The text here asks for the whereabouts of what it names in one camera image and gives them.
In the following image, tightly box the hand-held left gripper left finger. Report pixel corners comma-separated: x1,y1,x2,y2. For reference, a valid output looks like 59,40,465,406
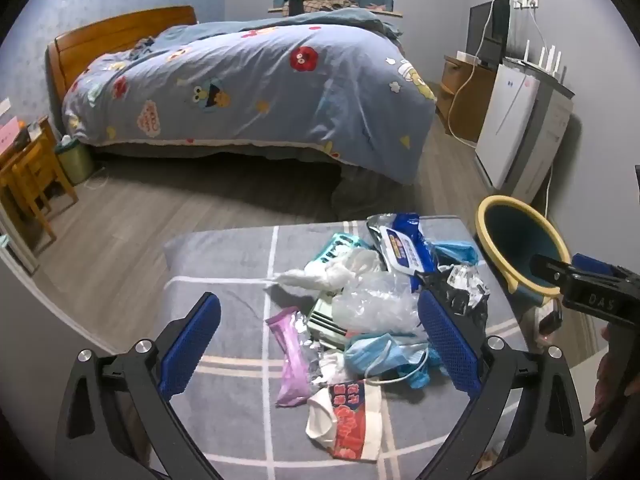
55,291,223,480

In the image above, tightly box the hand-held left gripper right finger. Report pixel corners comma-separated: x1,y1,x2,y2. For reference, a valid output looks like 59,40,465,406
417,290,588,480

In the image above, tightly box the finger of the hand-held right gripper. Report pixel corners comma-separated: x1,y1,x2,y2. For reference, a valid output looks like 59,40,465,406
529,254,573,291
571,253,628,277

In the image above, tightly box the blue bin with yellow rim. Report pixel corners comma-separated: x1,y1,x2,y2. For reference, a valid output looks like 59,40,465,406
475,195,573,308

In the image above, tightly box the black silver foil wrapper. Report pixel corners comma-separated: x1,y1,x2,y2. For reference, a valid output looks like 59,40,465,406
422,264,493,337

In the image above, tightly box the blue face mask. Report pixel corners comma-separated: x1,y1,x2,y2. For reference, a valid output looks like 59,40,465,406
345,332,432,387
432,241,481,267

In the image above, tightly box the clear plastic bag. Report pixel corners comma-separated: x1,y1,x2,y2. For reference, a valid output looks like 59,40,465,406
332,272,421,334

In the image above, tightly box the blue white wet wipes packet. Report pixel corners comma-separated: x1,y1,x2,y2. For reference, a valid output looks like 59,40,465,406
367,212,439,292

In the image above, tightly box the purple foil wrapper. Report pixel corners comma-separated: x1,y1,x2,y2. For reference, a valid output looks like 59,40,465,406
265,307,326,408

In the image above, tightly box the white tissue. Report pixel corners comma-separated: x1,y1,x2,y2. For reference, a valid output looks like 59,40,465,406
319,352,354,387

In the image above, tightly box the red and white snack packet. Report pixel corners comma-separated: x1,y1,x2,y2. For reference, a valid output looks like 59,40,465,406
306,380,386,462

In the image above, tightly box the striped small carton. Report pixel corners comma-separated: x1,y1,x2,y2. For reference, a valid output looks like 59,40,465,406
306,295,351,349

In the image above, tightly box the white paper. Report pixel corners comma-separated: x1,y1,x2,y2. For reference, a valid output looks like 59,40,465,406
265,250,382,294

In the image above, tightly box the teal blister tray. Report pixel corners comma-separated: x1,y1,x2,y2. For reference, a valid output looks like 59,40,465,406
303,232,373,281

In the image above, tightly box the person's right hand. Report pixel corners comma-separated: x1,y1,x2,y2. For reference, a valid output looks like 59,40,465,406
595,326,640,419

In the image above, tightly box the black charger plug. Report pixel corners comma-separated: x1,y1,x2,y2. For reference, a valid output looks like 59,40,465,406
537,310,563,337

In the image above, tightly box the white power strip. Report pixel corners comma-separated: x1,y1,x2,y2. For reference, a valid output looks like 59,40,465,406
524,305,553,356

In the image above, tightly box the grey checked blanket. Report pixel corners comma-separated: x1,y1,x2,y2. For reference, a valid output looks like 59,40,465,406
162,216,531,480

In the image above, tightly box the white air purifier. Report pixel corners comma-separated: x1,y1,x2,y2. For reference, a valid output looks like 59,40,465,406
475,57,575,202

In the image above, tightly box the wooden cabinet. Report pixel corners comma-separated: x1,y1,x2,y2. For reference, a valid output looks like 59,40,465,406
436,54,498,143

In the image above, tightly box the white router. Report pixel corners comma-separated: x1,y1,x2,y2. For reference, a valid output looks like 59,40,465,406
502,45,566,86

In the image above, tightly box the green waste bin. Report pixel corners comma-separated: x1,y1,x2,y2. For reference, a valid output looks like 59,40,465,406
54,136,96,186

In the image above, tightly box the wooden nightstand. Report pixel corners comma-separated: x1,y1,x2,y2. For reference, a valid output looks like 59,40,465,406
0,117,79,249

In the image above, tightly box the black monitor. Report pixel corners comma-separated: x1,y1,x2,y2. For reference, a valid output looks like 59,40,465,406
466,0,511,64

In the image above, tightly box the blue printed duvet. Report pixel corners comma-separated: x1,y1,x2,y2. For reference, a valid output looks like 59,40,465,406
61,7,438,186

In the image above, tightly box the wooden bed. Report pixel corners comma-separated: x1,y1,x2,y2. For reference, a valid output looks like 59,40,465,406
46,6,418,211

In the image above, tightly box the plaid cloth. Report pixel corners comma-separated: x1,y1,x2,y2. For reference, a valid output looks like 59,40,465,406
300,0,362,12

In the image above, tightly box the white cable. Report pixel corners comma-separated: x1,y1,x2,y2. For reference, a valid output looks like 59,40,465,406
541,165,555,217
527,7,547,63
445,0,523,139

